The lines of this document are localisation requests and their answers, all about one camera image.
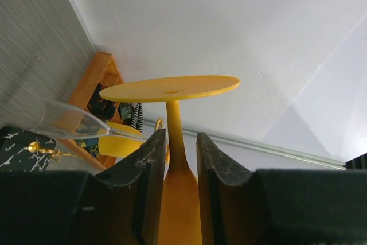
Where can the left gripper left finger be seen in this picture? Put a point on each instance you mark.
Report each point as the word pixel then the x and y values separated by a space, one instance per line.
pixel 120 205

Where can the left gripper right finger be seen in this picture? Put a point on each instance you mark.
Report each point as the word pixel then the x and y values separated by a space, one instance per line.
pixel 277 206

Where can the orange goblet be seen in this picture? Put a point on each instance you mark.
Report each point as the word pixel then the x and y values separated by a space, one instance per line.
pixel 121 142
pixel 180 221

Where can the gold wine glass rack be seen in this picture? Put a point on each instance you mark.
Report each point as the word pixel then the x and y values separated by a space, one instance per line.
pixel 25 151

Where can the clear champagne flute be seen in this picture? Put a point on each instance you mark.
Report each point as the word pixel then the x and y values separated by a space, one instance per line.
pixel 64 121

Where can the dark patterned cloth in tray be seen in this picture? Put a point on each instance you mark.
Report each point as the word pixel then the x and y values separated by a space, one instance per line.
pixel 91 144

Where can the striped grey cloth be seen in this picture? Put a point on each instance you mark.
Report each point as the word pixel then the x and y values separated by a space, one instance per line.
pixel 137 117

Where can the dark cloth rear compartment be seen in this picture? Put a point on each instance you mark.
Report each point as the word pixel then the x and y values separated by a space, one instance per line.
pixel 126 111

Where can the dark rolled cloth in tray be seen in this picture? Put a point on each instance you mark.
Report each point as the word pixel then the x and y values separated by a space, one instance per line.
pixel 99 107

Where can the orange divided tray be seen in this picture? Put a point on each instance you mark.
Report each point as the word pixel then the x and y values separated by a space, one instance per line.
pixel 101 71

